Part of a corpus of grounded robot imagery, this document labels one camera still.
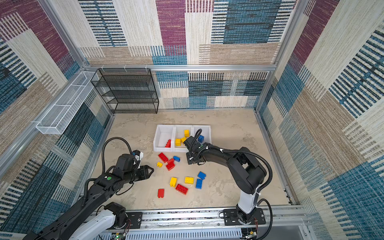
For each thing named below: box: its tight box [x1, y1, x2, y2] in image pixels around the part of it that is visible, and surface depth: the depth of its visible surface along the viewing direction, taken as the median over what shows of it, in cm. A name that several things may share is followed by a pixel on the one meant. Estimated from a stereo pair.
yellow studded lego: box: [184, 176, 195, 185], surface depth 86 cm
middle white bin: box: [173, 124, 194, 153], surface depth 101 cm
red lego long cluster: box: [165, 139, 172, 148], surface depth 100 cm
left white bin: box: [153, 124, 175, 152], surface depth 101 cm
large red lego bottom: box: [175, 183, 189, 195], surface depth 84 cm
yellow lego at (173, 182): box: [169, 177, 178, 188], surface depth 85 cm
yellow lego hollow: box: [184, 129, 190, 137], surface depth 104 cm
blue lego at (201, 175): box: [197, 171, 207, 180], surface depth 89 cm
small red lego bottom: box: [157, 188, 165, 199], surface depth 83 cm
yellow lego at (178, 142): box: [175, 138, 182, 147], surface depth 99 cm
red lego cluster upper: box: [166, 158, 175, 171], surface depth 93 cm
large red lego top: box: [158, 152, 169, 163], surface depth 96 cm
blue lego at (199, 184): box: [195, 178, 203, 190], surface depth 85 cm
